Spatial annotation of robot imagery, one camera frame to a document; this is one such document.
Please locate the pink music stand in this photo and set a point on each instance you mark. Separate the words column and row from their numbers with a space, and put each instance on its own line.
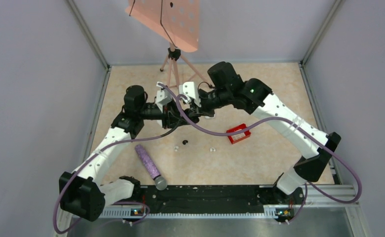
column 178, row 22

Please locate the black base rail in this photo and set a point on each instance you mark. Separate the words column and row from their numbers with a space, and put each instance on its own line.
column 215, row 199

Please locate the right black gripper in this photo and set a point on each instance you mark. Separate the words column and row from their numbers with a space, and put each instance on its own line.
column 201, row 111

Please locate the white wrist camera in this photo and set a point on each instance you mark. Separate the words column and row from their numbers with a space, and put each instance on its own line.
column 163, row 97
column 189, row 90

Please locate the purple glitter microphone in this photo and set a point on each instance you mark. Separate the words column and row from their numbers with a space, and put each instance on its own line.
column 159, row 180

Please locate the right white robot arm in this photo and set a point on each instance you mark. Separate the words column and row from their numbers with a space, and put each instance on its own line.
column 259, row 101

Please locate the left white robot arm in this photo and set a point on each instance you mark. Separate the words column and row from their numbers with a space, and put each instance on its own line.
column 81, row 191

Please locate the red plastic block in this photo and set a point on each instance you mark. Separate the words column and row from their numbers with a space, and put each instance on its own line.
column 233, row 139

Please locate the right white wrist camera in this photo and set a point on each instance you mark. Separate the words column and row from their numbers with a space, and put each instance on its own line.
column 189, row 90

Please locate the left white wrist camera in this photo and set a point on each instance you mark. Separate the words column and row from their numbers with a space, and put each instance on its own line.
column 163, row 97

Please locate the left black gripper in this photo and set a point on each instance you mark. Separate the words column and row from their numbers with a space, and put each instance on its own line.
column 172, row 116

